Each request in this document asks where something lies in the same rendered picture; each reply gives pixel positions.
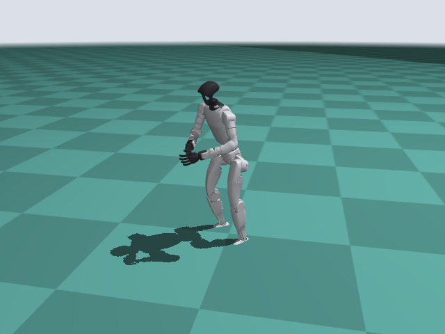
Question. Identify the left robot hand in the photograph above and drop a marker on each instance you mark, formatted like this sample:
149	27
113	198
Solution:
196	157

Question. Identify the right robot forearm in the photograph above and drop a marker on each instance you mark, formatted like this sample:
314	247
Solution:
193	136

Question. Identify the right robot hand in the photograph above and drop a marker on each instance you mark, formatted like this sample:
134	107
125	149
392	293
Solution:
188	148

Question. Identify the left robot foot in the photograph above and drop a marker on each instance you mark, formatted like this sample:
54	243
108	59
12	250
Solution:
239	241

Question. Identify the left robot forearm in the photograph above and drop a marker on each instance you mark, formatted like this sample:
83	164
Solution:
221	150

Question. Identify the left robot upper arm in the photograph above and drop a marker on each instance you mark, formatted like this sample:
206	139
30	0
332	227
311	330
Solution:
229	119

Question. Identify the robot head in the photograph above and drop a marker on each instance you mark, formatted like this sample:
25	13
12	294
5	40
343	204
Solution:
208	89

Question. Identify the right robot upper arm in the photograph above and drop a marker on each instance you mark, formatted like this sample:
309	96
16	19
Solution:
199	119

